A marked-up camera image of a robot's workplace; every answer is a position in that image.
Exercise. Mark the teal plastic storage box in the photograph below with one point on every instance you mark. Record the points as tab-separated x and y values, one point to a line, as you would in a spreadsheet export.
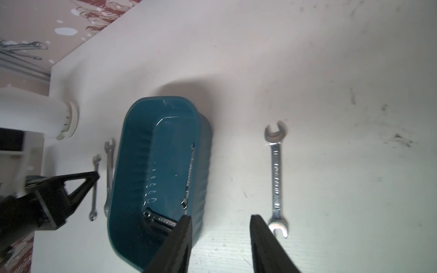
151	172

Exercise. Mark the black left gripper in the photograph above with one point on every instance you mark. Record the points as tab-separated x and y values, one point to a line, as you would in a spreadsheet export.
45	209

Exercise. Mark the large silver open-end wrench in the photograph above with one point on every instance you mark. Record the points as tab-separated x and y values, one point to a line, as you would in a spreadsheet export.
274	140

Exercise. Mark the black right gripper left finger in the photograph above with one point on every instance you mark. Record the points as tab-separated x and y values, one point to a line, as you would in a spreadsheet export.
174	255

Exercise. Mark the silver wrench inside box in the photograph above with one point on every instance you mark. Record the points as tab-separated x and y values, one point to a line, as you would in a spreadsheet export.
157	221

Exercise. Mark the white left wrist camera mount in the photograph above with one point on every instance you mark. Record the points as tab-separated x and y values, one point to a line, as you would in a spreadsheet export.
21	157

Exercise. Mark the small silver combination wrench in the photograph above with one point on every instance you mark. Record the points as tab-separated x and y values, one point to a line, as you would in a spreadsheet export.
184	202

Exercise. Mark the white ceramic utensil holder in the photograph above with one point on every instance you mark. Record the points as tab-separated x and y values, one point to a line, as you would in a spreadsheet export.
27	111

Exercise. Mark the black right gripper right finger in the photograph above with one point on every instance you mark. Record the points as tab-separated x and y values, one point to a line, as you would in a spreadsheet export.
267	254

